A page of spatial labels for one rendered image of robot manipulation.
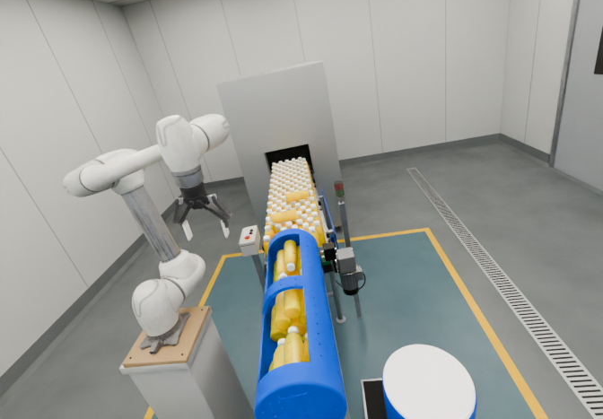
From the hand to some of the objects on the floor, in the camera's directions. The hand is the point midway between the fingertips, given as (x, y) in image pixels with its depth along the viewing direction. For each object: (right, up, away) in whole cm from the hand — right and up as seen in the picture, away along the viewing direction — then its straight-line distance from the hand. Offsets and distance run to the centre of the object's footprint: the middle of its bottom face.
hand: (207, 234), depth 105 cm
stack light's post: (+82, -91, +149) cm, 193 cm away
